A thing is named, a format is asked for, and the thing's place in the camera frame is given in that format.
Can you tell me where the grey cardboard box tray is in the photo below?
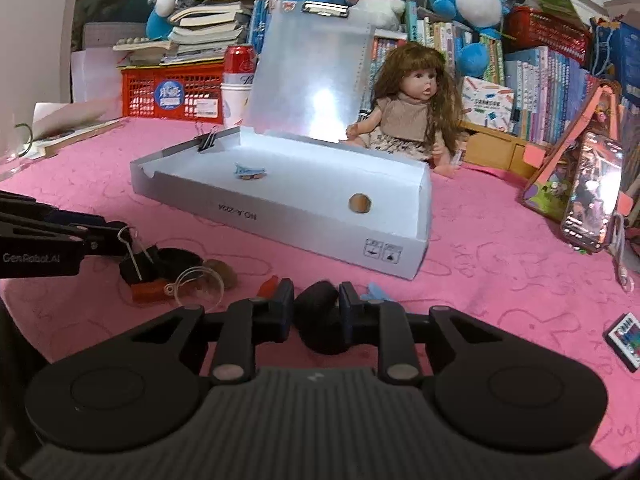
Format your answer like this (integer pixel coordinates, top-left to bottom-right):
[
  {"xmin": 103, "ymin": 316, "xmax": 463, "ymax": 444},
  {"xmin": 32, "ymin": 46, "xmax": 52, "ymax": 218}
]
[{"xmin": 130, "ymin": 127, "xmax": 432, "ymax": 280}]

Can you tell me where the white paper cup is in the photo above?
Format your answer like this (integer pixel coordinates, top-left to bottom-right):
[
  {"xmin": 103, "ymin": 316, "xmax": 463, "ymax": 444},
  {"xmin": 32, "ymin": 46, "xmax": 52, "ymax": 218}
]
[{"xmin": 221, "ymin": 82, "xmax": 252, "ymax": 128}]

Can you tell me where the red soda can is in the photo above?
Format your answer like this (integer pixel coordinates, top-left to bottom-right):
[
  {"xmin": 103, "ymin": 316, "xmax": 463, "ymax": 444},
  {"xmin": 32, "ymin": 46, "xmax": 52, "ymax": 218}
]
[{"xmin": 224, "ymin": 44, "xmax": 257, "ymax": 86}]

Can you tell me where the binder clip on box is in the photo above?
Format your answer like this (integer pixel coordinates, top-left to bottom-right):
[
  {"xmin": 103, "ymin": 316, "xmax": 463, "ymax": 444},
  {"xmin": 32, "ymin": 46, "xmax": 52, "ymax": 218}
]
[{"xmin": 195, "ymin": 122, "xmax": 218, "ymax": 152}]

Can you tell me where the blue plush toy left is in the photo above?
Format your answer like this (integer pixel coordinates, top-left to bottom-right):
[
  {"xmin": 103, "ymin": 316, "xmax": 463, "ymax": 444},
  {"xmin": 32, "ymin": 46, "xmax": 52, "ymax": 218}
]
[{"xmin": 145, "ymin": 0, "xmax": 193, "ymax": 41}]

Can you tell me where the red basket on shelf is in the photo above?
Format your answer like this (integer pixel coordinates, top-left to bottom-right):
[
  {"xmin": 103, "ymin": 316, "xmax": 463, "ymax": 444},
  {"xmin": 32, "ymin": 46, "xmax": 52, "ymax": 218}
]
[{"xmin": 503, "ymin": 6, "xmax": 592, "ymax": 68}]

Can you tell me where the stack of books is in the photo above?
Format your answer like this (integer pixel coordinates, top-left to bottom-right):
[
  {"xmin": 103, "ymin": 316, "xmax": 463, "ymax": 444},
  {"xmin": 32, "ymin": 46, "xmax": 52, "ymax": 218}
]
[{"xmin": 113, "ymin": 0, "xmax": 257, "ymax": 66}]

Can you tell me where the clear plastic round lid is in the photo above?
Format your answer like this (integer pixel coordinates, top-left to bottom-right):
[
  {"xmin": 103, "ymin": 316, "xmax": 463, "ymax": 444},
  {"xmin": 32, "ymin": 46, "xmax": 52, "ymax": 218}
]
[{"xmin": 163, "ymin": 266, "xmax": 226, "ymax": 309}]

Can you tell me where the small blue hair clip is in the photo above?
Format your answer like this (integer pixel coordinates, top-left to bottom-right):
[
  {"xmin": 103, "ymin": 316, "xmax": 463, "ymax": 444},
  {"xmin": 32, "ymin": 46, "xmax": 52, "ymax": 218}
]
[{"xmin": 234, "ymin": 164, "xmax": 267, "ymax": 181}]

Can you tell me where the brown walnut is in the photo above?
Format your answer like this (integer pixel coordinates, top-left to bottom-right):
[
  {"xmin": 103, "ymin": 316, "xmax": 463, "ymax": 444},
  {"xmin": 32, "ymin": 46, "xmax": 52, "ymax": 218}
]
[{"xmin": 203, "ymin": 259, "xmax": 239, "ymax": 290}]

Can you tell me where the brown haired doll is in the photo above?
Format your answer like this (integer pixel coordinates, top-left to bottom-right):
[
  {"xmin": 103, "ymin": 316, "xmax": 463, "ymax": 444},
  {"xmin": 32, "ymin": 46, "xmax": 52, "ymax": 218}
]
[{"xmin": 346, "ymin": 42, "xmax": 462, "ymax": 178}]

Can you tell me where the brown nut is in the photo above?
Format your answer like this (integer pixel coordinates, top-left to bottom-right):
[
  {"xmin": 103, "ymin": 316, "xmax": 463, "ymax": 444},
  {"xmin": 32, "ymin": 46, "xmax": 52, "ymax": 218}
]
[{"xmin": 348, "ymin": 193, "xmax": 372, "ymax": 214}]

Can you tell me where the row of shelf books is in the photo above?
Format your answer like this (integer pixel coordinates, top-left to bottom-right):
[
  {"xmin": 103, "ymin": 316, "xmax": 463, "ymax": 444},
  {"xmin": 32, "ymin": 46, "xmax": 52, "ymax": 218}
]
[{"xmin": 249, "ymin": 0, "xmax": 601, "ymax": 146}]

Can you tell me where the pink house phone stand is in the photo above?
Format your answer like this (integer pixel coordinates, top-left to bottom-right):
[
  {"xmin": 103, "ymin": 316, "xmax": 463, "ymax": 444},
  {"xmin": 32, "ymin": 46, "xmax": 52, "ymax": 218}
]
[{"xmin": 521, "ymin": 79, "xmax": 624, "ymax": 222}]

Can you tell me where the translucent clipboard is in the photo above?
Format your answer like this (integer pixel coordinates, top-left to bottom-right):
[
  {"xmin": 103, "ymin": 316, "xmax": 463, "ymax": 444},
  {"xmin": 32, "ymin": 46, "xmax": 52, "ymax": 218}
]
[{"xmin": 243, "ymin": 0, "xmax": 373, "ymax": 142}]

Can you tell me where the black round puck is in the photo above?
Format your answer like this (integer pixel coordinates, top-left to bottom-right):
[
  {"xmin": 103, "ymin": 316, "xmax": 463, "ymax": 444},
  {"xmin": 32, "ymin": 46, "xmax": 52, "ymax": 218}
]
[{"xmin": 141, "ymin": 246, "xmax": 203, "ymax": 283}]

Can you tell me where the large black binder clip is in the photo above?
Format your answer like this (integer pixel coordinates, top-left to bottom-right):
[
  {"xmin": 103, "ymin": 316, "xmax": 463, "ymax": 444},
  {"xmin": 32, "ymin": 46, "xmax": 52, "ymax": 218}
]
[{"xmin": 117, "ymin": 226, "xmax": 160, "ymax": 286}]

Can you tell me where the black oval stone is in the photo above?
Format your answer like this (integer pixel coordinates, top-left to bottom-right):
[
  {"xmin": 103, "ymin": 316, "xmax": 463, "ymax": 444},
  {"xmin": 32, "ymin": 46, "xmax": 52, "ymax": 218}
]
[{"xmin": 292, "ymin": 281, "xmax": 348, "ymax": 356}]

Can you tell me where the red plastic basket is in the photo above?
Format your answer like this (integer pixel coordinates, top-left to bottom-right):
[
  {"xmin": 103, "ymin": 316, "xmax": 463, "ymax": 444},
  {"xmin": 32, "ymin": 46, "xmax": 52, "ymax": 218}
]
[{"xmin": 120, "ymin": 62, "xmax": 224, "ymax": 125}]

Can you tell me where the book at left edge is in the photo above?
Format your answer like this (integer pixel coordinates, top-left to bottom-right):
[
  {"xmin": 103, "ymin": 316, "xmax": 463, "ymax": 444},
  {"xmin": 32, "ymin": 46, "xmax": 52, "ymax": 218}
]
[{"xmin": 24, "ymin": 99, "xmax": 122, "ymax": 159}]

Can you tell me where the smartphone on stand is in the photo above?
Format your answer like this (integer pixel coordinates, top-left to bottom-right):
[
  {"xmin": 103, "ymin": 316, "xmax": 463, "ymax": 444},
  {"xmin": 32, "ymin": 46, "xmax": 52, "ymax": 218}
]
[{"xmin": 561, "ymin": 131, "xmax": 624, "ymax": 252}]

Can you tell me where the blue white plush right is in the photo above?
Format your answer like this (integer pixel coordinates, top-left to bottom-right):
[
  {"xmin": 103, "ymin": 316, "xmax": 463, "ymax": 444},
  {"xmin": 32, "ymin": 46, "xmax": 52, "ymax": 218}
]
[{"xmin": 427, "ymin": 0, "xmax": 512, "ymax": 79}]

